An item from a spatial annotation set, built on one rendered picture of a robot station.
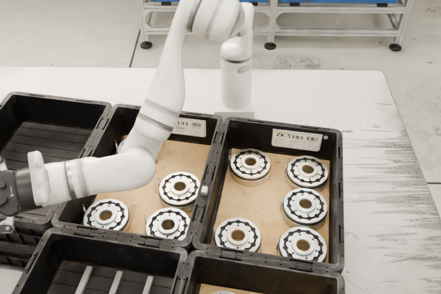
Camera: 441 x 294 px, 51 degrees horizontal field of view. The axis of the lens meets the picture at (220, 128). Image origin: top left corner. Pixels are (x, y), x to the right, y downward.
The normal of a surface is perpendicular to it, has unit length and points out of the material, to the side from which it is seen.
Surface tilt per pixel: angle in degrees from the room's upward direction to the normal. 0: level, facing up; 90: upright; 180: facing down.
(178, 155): 0
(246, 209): 0
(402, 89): 0
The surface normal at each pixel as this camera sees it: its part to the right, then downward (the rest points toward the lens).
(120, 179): -0.04, 0.30
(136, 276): 0.00, -0.73
